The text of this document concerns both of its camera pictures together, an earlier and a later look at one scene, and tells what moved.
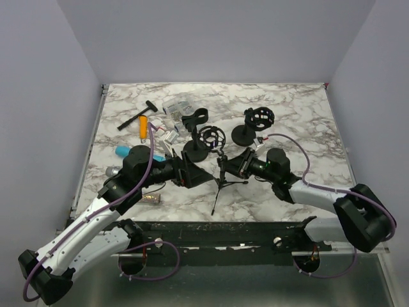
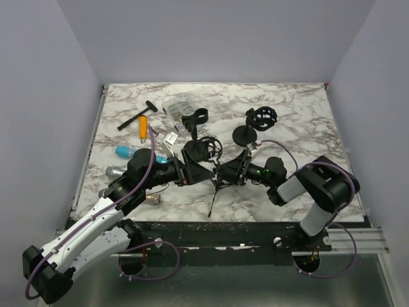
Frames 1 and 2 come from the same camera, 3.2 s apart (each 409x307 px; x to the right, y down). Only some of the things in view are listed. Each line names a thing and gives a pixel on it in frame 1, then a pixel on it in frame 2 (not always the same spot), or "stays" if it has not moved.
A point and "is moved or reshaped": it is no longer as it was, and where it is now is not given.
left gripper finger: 195,168 stays
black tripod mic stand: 215,136 is moved or reshaped
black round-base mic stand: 195,149 stays
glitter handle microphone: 151,198 stays
